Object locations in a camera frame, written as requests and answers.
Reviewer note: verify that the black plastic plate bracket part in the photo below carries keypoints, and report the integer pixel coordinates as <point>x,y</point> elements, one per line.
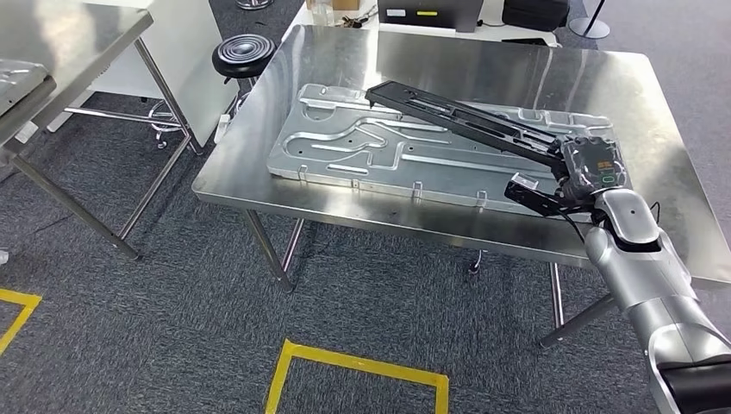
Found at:
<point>394,93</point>

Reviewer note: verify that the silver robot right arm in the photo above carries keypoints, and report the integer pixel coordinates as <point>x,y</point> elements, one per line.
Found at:
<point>645,268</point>

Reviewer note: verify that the stainless steel table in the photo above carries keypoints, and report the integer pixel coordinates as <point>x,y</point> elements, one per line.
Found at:
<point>457,63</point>
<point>68,34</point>

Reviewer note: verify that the bunch of keys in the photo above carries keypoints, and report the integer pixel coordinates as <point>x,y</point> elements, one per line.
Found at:
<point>354,21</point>

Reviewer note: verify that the white desk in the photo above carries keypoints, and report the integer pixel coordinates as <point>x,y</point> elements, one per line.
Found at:
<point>303,28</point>

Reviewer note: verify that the black round stool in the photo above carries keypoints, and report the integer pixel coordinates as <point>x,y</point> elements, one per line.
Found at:
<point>244,54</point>

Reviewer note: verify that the clear plastic cup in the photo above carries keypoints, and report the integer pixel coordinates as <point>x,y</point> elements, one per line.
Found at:
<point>322,14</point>

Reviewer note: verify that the black equipment case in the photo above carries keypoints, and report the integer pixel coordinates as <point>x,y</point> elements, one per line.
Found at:
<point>434,20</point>

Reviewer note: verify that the cardboard box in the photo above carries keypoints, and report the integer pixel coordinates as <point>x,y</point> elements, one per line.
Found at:
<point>345,4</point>

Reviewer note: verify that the chrome round base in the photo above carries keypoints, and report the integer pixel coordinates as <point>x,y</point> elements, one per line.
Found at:
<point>254,4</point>

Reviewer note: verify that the white cabinet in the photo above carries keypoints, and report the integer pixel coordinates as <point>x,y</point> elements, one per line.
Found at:
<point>188,57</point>

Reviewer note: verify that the black bag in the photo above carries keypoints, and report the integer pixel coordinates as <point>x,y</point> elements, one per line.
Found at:
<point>537,14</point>

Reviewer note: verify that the grey round stand base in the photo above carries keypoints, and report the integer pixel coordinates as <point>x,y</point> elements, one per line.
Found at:
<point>588,28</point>

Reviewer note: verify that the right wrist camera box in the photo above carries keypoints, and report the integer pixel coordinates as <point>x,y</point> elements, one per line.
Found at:
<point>534,197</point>

